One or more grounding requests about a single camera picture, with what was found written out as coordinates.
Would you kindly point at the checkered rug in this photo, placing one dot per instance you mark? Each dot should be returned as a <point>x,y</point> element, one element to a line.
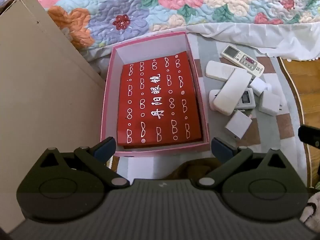
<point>262,140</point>

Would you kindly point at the cream remote with display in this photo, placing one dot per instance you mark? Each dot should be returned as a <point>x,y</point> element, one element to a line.
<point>243,61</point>

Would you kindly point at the white bed skirt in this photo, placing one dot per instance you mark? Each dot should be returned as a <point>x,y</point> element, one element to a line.
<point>275,37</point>

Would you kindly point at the floral quilt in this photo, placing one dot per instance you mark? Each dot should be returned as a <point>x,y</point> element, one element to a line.
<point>175,10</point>

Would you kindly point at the pink cardboard box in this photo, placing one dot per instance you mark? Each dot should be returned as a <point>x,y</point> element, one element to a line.
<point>150,47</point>

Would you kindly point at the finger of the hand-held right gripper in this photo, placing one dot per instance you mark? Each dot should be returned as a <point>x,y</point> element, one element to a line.
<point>309,135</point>

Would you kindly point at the large white remote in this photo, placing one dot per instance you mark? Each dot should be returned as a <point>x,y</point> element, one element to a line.
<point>231,93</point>

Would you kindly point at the large white charger plug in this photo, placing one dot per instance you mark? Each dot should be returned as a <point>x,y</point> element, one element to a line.
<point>270,102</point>

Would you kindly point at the small white remote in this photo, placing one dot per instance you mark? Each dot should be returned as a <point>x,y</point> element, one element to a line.
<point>216,70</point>

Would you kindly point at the white fuzzy cloth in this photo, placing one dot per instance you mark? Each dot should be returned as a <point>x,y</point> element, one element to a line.
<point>312,207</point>

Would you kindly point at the small white charger plug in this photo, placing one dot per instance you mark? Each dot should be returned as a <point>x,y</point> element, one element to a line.
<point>260,86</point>

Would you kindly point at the silver remote with display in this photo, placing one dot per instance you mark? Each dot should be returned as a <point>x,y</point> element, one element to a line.
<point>246,98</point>

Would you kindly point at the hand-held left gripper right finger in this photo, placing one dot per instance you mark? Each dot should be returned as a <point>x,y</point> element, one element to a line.
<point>221,147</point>

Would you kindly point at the red booklet in box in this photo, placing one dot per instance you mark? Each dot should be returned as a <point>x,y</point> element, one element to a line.
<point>155,100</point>

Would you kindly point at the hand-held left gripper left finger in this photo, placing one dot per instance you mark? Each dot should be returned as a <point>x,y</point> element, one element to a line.
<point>107,146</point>

